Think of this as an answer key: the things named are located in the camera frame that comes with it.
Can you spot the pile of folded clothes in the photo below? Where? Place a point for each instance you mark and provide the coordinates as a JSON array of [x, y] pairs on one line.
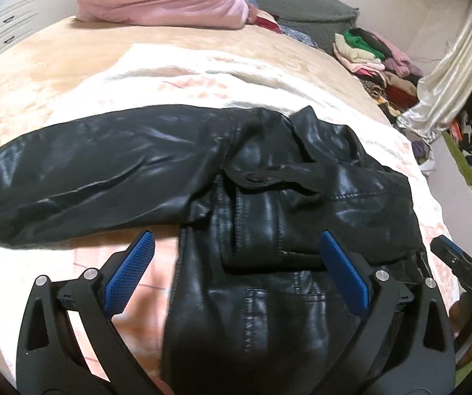
[[367, 57]]

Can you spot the black leather jacket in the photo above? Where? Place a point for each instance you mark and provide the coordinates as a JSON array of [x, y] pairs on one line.
[[260, 214]]

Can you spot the green floor mat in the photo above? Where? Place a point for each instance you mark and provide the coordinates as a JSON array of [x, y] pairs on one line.
[[462, 164]]

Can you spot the dark patterned cloth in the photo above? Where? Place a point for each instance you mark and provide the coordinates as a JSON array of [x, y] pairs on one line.
[[299, 37]]

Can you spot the beige plush blanket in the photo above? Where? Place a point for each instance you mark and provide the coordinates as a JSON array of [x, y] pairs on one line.
[[55, 57]]

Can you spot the white wardrobe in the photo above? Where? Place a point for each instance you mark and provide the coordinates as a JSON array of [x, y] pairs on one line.
[[5, 8]]

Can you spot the purple cloth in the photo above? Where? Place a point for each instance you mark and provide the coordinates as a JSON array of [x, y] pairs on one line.
[[419, 150]]

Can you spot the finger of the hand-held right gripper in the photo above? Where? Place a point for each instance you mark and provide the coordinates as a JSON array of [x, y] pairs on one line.
[[445, 249]]

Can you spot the white floral blanket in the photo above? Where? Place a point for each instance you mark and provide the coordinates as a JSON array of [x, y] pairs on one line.
[[219, 74]]

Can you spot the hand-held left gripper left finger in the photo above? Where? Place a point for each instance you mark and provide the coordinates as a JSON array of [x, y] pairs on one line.
[[131, 267]]

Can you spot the cream satin curtain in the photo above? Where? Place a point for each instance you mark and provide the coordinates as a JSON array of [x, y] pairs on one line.
[[453, 70]]

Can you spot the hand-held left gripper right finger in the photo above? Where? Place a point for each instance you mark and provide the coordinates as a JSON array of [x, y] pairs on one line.
[[342, 271]]

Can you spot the red cloth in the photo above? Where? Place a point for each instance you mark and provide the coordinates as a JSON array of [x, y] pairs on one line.
[[266, 22]]

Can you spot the grey cushion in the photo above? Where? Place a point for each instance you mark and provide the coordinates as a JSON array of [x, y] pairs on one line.
[[301, 4]]

